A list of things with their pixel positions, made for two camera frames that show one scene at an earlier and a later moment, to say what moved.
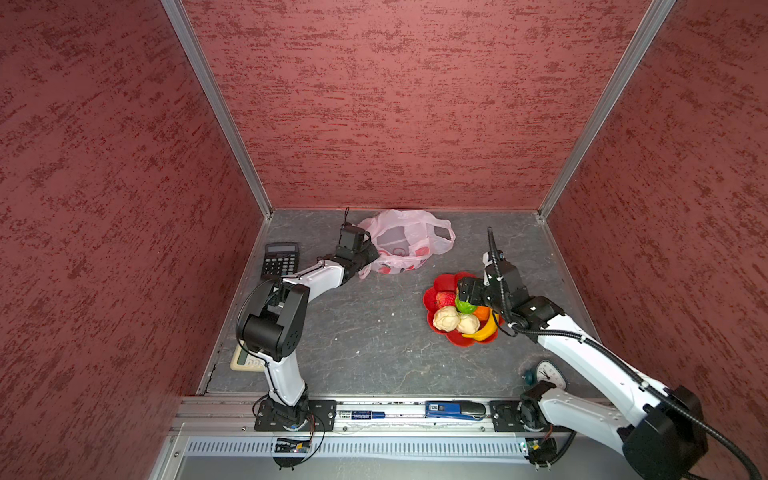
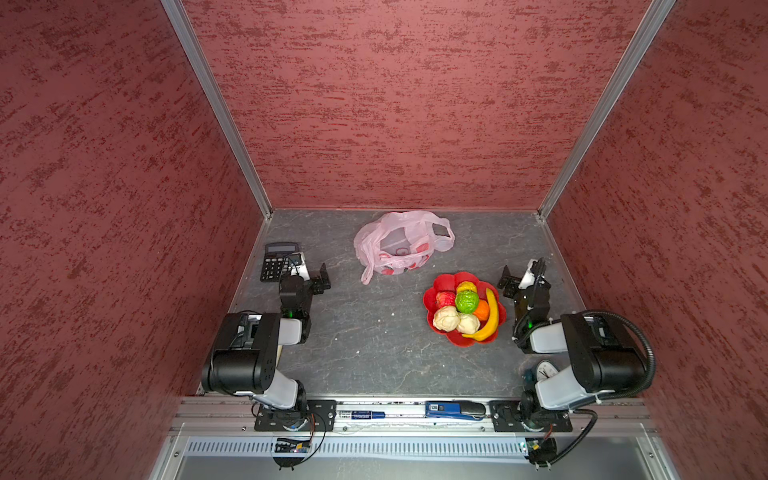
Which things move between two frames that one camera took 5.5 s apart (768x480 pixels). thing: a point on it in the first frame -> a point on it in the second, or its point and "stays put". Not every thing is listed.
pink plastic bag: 405,239 stays put
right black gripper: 464,289 -> 512,284
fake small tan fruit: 468,324 stays put
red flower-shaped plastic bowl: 449,283 stays put
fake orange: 482,312 stays put
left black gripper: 368,245 -> 316,281
